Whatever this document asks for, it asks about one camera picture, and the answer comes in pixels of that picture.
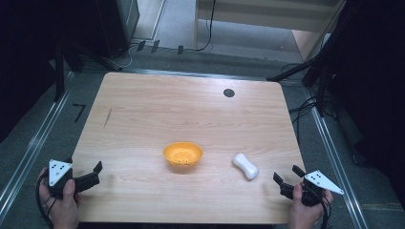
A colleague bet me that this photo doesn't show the black curtain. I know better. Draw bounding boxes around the black curtain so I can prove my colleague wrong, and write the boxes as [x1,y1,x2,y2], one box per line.
[0,0,106,144]
[313,0,405,208]

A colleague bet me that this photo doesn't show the white curved soap bar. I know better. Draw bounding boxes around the white curved soap bar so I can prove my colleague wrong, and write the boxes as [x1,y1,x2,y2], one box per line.
[232,153,260,181]

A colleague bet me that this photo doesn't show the light wooden shelf unit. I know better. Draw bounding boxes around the light wooden shelf unit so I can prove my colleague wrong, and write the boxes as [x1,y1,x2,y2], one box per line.
[193,0,347,61]

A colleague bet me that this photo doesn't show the dark cabinet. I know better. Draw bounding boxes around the dark cabinet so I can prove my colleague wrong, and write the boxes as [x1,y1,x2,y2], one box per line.
[95,0,141,60]

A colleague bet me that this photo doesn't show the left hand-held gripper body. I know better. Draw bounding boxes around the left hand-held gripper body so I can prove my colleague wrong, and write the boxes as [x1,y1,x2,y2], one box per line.
[47,158,101,199]

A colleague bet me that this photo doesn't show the white floor cable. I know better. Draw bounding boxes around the white floor cable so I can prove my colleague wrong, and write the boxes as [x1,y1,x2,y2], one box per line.
[117,44,139,70]

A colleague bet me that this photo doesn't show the person's left hand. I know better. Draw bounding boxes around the person's left hand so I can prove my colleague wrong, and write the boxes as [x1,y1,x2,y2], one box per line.
[37,167,83,229]

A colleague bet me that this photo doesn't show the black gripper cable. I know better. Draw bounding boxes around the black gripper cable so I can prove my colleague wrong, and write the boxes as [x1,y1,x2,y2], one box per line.
[34,173,54,229]
[319,194,332,229]

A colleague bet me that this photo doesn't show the person's right hand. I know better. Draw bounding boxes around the person's right hand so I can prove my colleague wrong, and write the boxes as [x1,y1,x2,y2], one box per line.
[288,182,334,229]

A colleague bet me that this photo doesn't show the black metal stand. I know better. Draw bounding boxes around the black metal stand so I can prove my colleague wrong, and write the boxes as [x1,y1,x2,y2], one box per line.
[266,52,338,118]
[52,36,124,103]

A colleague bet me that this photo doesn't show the orange plastic bowl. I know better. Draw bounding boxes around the orange plastic bowl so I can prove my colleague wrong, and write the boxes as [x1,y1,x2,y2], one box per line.
[162,141,203,168]

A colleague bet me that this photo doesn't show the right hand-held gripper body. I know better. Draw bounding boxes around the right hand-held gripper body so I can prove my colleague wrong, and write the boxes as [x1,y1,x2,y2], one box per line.
[280,170,345,207]

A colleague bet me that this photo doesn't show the black hanging cable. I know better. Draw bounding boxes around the black hanging cable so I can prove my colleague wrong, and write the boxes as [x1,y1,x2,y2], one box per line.
[194,0,218,52]

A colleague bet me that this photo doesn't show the black floor cables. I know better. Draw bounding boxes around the black floor cables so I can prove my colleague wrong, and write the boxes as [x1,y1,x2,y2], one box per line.
[280,62,319,135]

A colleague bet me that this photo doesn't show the metal floor rail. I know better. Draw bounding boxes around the metal floor rail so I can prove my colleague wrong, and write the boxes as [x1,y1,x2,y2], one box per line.
[122,68,304,86]
[304,87,371,229]
[0,72,77,220]

